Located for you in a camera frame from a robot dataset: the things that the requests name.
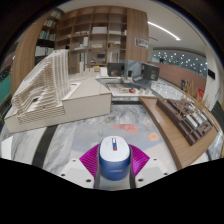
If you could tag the dark grey building model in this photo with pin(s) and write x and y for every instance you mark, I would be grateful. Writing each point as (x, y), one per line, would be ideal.
(133, 70)

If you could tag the group of ceiling spot lights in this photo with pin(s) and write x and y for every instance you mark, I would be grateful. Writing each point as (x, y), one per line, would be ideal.
(180, 59)

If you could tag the narrow bookshelf with books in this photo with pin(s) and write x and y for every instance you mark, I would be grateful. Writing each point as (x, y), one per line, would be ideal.
(46, 35)

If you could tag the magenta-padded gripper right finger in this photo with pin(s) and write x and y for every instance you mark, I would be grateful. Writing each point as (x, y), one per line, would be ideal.
(153, 170)

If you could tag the white architectural building model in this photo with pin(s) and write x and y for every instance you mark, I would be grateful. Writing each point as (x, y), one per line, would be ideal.
(80, 103)

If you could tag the white poster on wood panel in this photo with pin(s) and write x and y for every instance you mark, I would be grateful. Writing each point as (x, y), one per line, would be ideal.
(141, 43)

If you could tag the long ceiling light strip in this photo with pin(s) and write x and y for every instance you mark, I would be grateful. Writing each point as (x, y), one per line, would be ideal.
(164, 30)

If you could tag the wooden shelf unit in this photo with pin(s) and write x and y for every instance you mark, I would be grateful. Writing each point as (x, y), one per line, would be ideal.
(100, 33)

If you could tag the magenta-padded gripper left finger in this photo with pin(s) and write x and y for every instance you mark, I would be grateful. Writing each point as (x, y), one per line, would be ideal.
(71, 170)

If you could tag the dark bookshelf with green books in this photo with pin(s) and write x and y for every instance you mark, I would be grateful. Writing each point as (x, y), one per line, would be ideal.
(4, 88)

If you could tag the dark brown building model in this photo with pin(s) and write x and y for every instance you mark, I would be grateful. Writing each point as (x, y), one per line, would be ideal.
(186, 123)

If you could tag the flat white site model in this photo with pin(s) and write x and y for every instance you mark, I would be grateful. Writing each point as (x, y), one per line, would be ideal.
(126, 89)

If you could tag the white and blue computer mouse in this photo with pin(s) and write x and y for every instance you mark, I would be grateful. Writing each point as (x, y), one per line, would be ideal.
(114, 156)

